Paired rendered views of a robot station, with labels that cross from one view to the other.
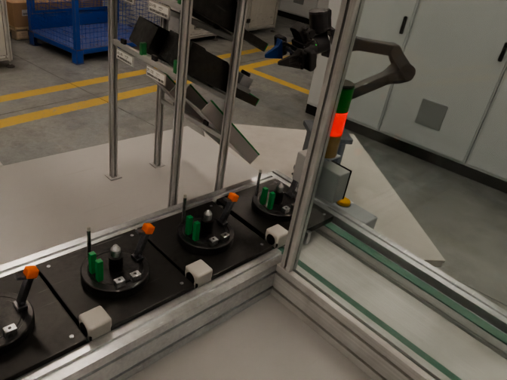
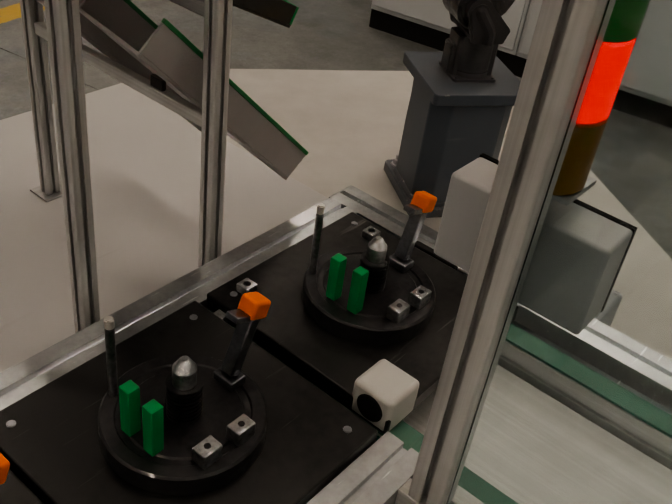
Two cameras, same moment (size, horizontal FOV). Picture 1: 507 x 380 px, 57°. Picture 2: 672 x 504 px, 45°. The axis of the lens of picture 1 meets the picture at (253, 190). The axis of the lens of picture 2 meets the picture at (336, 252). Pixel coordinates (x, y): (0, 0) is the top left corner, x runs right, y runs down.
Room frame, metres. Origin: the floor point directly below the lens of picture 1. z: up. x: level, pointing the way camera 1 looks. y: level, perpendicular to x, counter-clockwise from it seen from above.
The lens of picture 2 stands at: (0.45, 0.04, 1.51)
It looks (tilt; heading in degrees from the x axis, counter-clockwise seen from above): 36 degrees down; 354
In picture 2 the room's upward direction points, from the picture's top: 8 degrees clockwise
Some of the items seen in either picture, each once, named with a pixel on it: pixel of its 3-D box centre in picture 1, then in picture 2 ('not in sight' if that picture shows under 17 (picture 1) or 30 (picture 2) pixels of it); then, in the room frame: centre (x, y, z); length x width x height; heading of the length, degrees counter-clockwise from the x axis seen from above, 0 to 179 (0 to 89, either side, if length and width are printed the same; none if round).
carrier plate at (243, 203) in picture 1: (275, 209); (366, 306); (1.12, -0.07, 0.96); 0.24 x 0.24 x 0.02; 49
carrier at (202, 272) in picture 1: (207, 223); (183, 392); (0.92, 0.10, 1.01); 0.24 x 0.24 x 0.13; 49
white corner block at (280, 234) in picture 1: (276, 236); (384, 395); (0.98, -0.08, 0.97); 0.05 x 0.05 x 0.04; 49
